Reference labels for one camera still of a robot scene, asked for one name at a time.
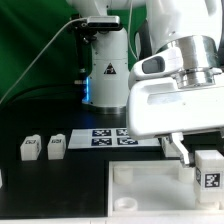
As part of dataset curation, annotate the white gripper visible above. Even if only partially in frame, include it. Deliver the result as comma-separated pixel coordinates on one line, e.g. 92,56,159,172
126,47,224,167

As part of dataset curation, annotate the white square table top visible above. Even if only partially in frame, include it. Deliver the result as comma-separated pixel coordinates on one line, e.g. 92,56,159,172
108,160,224,217

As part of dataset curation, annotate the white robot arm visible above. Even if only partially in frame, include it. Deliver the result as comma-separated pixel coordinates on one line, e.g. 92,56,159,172
122,0,224,166

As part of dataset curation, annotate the white fiducial marker sheet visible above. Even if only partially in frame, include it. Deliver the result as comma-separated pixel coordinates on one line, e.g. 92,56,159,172
68,128,160,149

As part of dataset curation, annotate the white part at left edge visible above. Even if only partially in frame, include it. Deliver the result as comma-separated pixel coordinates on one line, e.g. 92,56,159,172
0,169,3,189

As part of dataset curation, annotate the white corner fixture frame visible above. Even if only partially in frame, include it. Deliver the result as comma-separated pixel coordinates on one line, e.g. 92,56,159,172
0,210,224,224

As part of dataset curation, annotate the black camera on stand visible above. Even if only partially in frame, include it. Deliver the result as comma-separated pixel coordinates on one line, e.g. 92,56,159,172
67,14,122,85

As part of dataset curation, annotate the grey camera cable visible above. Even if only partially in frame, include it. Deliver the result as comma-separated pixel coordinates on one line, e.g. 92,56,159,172
0,18,88,105

